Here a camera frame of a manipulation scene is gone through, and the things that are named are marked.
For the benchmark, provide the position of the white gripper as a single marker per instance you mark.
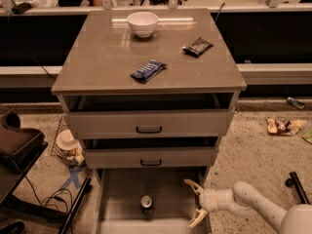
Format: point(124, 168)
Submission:
point(211, 200)

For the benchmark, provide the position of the pepsi can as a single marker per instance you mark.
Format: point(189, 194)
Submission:
point(147, 205)

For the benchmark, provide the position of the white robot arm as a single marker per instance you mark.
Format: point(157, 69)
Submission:
point(244, 199)

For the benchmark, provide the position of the middle grey drawer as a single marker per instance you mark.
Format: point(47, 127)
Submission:
point(150, 157)

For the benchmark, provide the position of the grey drawer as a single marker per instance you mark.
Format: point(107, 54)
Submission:
point(150, 157)
point(118, 206)
point(140, 124)

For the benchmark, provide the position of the bottom grey drawer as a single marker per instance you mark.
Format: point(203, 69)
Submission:
point(118, 206)

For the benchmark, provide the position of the top grey drawer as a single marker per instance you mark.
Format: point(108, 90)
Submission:
point(140, 124)

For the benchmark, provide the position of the grey drawer cabinet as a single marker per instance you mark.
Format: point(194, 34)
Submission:
point(96, 76)

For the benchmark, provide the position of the black stand leg right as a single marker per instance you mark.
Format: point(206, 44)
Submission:
point(294, 181)

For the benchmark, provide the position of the black stand leg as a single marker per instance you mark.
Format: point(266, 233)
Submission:
point(86, 185)
point(294, 181)

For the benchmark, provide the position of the brown chip bag on floor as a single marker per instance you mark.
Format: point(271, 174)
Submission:
point(284, 127)

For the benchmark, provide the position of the black stand leg left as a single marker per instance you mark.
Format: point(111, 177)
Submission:
point(86, 185)

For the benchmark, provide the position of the green packet on floor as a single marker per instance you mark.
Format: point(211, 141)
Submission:
point(308, 137)

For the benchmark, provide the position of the small bottle on floor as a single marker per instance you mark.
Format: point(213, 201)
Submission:
point(296, 103)

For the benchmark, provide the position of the blue snack bag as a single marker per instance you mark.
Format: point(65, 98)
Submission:
point(148, 70)

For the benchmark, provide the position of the white cup in basket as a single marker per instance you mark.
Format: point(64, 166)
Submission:
point(66, 141)

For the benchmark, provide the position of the black snack bag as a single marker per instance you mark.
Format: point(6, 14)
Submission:
point(197, 48)

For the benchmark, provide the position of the white bowl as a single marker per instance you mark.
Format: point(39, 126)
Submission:
point(142, 24)

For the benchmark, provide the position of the black device on ledge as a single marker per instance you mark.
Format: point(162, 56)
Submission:
point(21, 8)

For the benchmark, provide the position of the wire basket with items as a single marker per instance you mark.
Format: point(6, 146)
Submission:
point(71, 158)

